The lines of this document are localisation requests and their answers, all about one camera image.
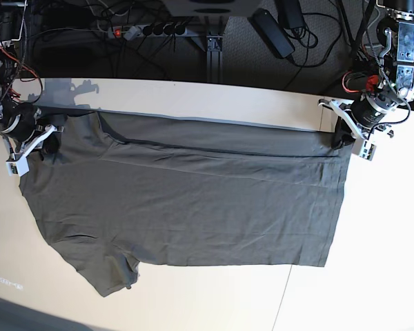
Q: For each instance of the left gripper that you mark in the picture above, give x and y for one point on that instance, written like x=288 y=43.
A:
x=362 y=118

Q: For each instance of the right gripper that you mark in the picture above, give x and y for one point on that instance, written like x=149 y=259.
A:
x=25 y=124

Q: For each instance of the grey T-shirt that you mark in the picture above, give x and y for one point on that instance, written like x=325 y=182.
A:
x=124 y=190

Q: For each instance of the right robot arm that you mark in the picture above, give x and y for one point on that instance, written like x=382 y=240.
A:
x=14 y=36

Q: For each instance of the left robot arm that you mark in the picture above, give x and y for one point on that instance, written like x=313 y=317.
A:
x=381 y=78

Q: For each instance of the black tripod stand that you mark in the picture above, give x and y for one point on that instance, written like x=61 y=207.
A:
x=357 y=18

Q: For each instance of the grey power strip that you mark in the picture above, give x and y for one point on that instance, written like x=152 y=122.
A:
x=153 y=30

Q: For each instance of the black power adapter brick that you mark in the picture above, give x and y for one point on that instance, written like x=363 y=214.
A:
x=271 y=34

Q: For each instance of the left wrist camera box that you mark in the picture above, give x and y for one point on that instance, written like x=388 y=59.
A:
x=364 y=149

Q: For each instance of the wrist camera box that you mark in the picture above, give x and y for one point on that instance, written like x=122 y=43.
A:
x=18 y=168
x=364 y=149

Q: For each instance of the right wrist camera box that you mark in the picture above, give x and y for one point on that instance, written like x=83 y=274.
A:
x=18 y=168

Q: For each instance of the aluminium frame post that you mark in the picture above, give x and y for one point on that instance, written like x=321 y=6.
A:
x=209 y=39

